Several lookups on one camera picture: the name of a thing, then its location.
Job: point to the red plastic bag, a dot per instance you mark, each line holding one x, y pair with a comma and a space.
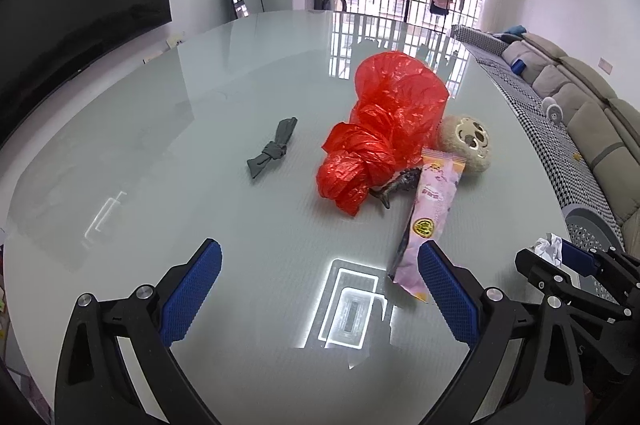
390, 115

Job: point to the pink snack wrapper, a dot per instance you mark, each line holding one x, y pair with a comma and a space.
435, 200

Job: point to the round beige plush toy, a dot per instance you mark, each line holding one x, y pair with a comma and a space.
467, 140

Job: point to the blue cushion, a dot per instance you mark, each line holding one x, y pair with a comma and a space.
518, 66

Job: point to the black television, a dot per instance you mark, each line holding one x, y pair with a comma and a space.
75, 5

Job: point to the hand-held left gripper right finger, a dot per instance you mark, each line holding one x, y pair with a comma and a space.
447, 300

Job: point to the grey sofa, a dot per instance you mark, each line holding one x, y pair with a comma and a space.
595, 120

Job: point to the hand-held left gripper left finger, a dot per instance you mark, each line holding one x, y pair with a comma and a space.
192, 295

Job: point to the white wall socket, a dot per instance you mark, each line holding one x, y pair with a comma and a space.
605, 65

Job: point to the white paper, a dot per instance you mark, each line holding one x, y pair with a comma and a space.
549, 247

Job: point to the black chair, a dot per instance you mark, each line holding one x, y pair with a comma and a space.
334, 1

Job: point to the dark toy figure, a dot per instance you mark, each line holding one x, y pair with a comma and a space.
400, 185

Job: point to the white round toy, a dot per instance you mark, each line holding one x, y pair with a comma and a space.
552, 110

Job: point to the grey knotted cloth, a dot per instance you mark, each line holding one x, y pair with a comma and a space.
272, 150

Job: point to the houndstooth sofa cover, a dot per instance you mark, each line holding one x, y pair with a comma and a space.
550, 145

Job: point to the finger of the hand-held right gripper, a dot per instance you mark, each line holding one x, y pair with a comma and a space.
542, 275
580, 257

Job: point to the white wall outlet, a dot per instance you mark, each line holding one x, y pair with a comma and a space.
175, 41

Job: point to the teal cloth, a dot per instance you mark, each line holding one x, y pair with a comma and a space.
515, 30

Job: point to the grey perforated basket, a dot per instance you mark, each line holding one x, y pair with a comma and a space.
592, 225

